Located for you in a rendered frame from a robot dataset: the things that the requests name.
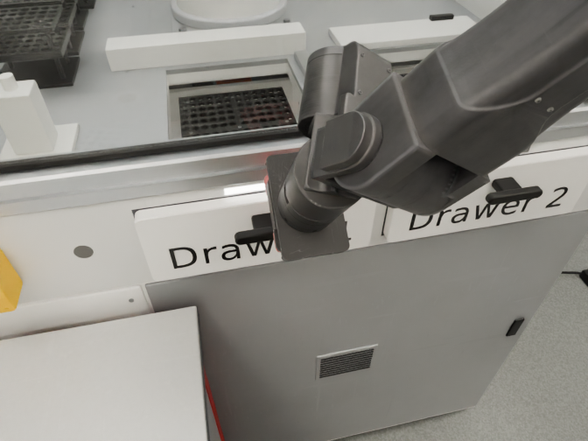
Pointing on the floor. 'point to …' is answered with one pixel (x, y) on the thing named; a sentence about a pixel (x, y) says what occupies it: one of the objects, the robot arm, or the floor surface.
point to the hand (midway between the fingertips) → (294, 220)
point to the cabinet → (348, 326)
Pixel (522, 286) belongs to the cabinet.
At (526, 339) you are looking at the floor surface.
